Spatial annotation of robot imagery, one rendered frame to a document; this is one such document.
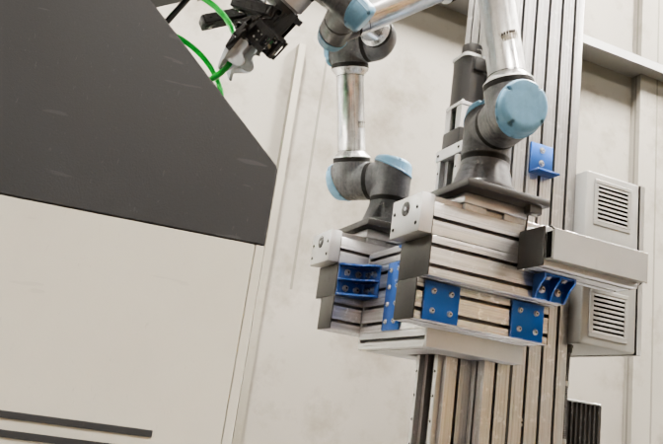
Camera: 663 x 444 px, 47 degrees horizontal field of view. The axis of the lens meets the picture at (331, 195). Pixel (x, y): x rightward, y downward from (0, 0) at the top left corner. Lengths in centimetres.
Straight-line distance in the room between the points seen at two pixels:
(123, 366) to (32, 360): 15
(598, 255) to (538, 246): 13
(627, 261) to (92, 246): 114
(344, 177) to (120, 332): 108
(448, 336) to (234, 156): 67
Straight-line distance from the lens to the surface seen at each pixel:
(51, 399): 141
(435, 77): 469
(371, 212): 219
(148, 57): 153
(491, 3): 181
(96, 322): 141
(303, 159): 413
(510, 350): 189
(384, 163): 224
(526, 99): 170
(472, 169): 178
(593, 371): 498
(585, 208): 212
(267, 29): 172
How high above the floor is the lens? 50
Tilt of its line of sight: 16 degrees up
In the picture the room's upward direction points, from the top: 8 degrees clockwise
